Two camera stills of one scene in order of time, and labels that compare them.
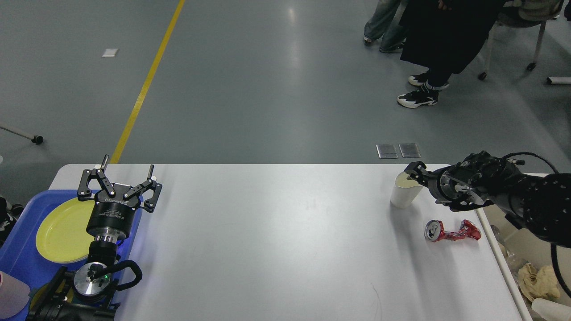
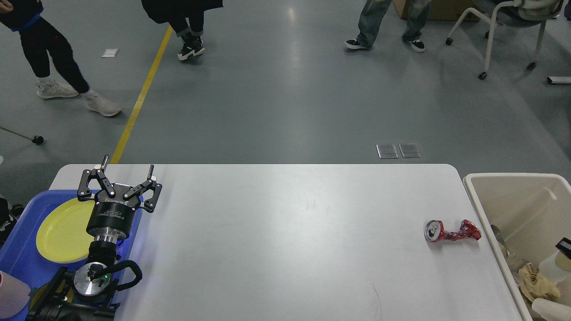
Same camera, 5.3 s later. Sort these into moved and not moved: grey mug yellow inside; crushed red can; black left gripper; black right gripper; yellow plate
Moved: black right gripper
Not moved: grey mug yellow inside; yellow plate; crushed red can; black left gripper
